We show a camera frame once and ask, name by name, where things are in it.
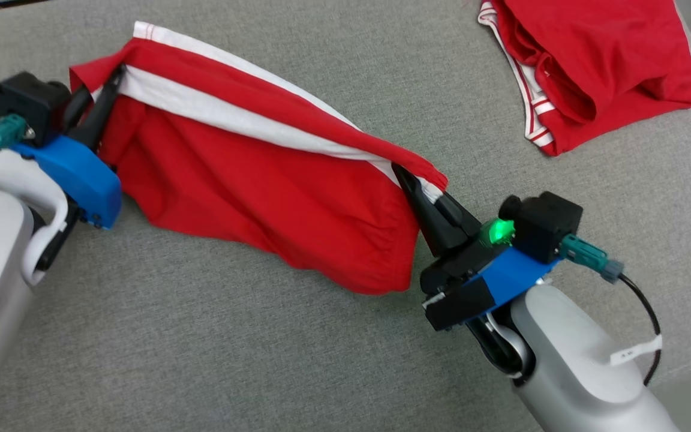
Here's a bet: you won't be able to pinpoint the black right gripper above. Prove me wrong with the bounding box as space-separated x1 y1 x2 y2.
392 163 515 295

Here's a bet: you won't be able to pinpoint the red white-striped shorts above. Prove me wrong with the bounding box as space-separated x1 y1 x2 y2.
68 21 449 296

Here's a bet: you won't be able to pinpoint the red white shorts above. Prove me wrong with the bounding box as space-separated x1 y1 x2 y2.
477 0 691 157

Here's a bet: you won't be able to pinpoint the grey fabric sofa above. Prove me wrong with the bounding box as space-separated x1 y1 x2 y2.
0 0 691 432

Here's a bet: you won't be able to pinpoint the blue left camera mount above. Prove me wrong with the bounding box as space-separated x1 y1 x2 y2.
11 135 123 230

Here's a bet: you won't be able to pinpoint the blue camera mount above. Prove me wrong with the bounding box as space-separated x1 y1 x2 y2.
423 246 562 332
11 135 123 230

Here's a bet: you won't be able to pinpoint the blue right camera mount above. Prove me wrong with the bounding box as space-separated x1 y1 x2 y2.
423 246 562 332

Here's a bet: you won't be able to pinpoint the right camera cable teal plug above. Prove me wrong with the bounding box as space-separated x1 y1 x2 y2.
558 234 664 388

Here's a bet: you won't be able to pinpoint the white cable label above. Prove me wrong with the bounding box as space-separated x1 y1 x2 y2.
609 334 663 367

